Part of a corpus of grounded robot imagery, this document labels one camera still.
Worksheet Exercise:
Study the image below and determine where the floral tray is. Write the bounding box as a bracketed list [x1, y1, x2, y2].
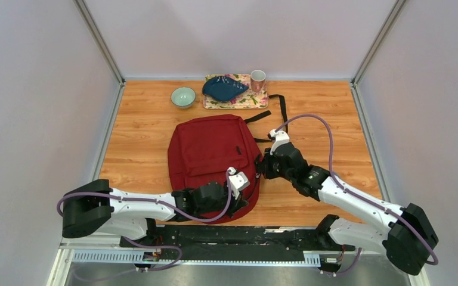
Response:
[203, 73, 268, 110]

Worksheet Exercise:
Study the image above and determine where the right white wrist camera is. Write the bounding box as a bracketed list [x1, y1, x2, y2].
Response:
[269, 129, 290, 155]

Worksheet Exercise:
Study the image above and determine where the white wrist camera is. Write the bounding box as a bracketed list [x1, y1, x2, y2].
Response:
[227, 167, 250, 200]
[269, 129, 290, 155]

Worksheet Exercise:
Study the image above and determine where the light green bowl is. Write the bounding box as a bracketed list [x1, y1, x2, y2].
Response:
[171, 87, 196, 108]

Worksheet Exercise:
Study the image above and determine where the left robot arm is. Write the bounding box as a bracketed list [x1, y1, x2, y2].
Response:
[57, 175, 250, 247]

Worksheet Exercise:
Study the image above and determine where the red backpack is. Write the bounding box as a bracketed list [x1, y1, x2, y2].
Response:
[168, 111, 271, 224]

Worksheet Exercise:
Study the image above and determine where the dark blue leaf plate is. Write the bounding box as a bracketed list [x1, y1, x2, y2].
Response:
[202, 76, 249, 102]

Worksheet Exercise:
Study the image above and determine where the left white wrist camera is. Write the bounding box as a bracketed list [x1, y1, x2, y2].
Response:
[227, 167, 250, 200]

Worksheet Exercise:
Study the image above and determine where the pink mug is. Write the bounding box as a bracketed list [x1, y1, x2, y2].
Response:
[250, 70, 267, 93]

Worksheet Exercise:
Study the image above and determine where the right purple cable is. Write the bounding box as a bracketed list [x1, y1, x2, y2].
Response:
[274, 114, 439, 276]

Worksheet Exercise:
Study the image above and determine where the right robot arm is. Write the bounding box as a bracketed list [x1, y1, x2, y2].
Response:
[257, 142, 439, 276]

